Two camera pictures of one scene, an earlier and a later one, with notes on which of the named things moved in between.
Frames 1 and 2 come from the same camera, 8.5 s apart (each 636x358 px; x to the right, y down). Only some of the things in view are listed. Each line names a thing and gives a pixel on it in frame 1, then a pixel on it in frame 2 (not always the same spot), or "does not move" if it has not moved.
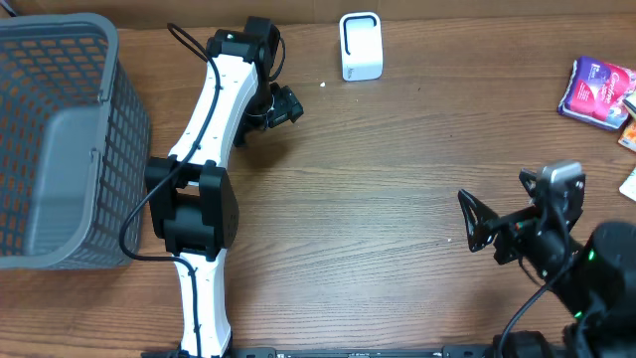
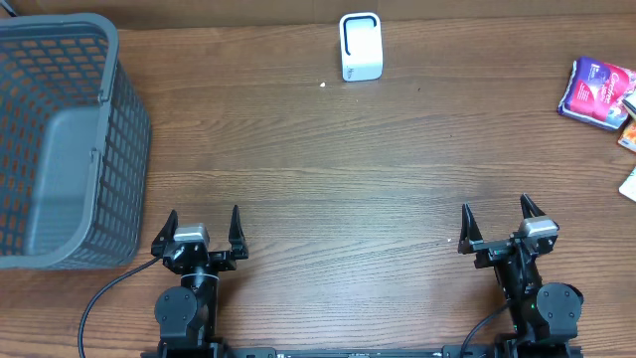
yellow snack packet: (629, 101) does not move
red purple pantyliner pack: (596, 90) does not move
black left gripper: (288, 108) to (238, 251)
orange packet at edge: (628, 136) does not move
